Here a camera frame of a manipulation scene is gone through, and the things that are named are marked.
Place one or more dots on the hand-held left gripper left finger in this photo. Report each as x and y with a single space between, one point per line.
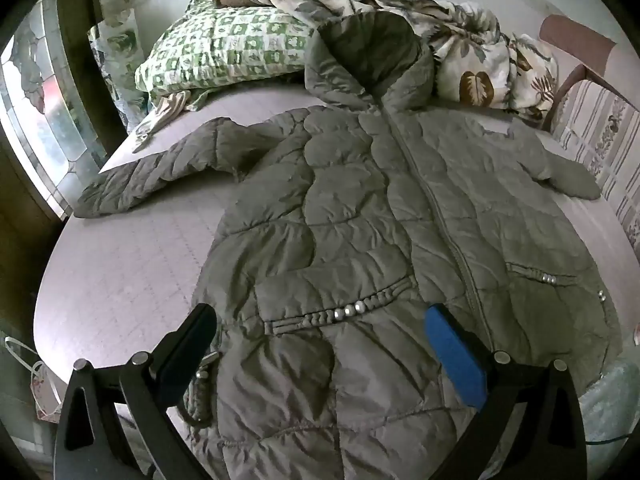
190 340

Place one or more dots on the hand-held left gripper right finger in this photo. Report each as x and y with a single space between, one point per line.
457 360

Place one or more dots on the olive quilted puffer jacket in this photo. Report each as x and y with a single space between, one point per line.
350 210

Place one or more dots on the bed with pink sheet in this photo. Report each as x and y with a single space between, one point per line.
125 270

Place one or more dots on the white plastic bag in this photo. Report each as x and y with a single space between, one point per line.
42 390

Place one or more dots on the beige striped cloth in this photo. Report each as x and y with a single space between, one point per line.
165 110

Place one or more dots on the striped floral cushion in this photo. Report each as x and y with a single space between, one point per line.
600 125

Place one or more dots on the leaf print blanket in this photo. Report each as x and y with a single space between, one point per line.
475 75

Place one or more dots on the green checked pillow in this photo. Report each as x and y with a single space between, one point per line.
225 45

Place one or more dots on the floral print fabric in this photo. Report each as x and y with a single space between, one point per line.
120 45

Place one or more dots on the brown headboard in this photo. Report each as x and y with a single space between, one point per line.
575 45

